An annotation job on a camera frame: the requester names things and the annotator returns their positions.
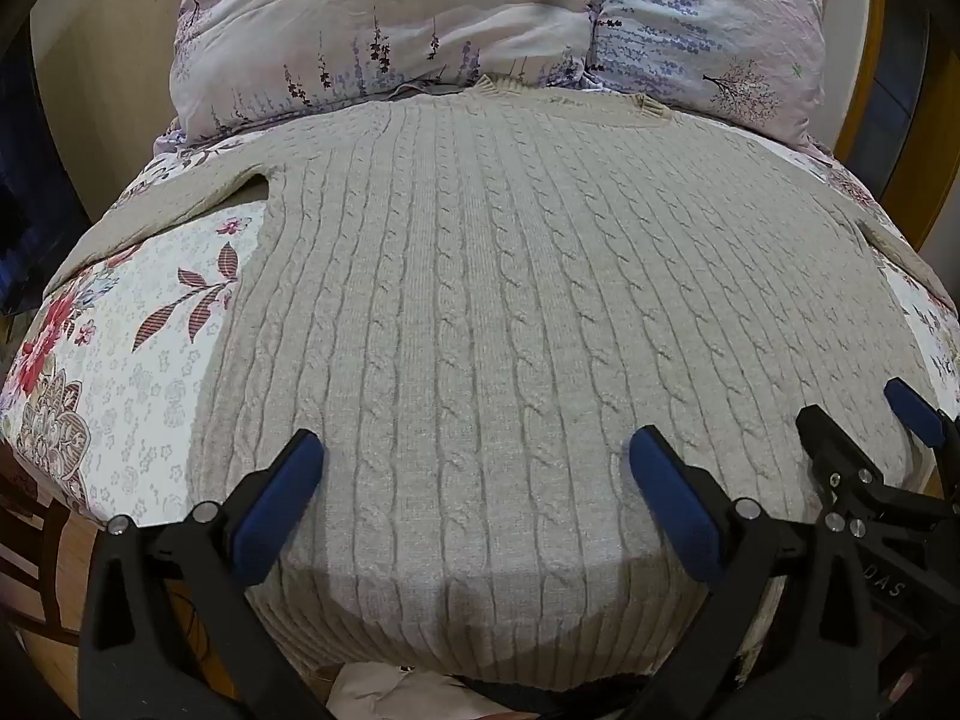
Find beige cable-knit sweater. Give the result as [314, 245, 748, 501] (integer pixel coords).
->
[56, 75, 957, 695]

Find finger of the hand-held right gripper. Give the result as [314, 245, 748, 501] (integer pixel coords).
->
[883, 379, 960, 467]
[796, 405, 887, 520]

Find floral bed quilt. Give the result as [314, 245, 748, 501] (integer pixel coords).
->
[0, 116, 960, 683]

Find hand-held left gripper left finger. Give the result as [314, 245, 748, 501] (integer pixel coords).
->
[79, 429, 335, 720]

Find dark wooden chair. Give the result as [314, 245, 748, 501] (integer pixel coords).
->
[0, 439, 102, 650]

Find floral lavender pillow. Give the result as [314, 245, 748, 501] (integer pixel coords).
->
[166, 0, 605, 142]
[591, 0, 845, 160]

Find wooden frame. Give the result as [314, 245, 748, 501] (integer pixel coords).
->
[831, 0, 960, 256]

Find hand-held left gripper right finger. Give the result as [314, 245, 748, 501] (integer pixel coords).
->
[628, 426, 901, 720]

